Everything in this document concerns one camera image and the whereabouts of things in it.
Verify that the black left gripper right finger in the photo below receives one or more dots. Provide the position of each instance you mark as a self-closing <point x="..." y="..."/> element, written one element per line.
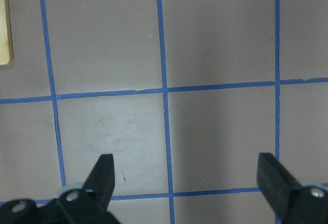
<point x="279" y="187"/>

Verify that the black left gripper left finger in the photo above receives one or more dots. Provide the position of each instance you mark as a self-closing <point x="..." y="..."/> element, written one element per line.
<point x="100" y="183"/>

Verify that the wooden mug tree stand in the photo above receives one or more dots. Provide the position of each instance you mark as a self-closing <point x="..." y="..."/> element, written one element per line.
<point x="6" y="39"/>

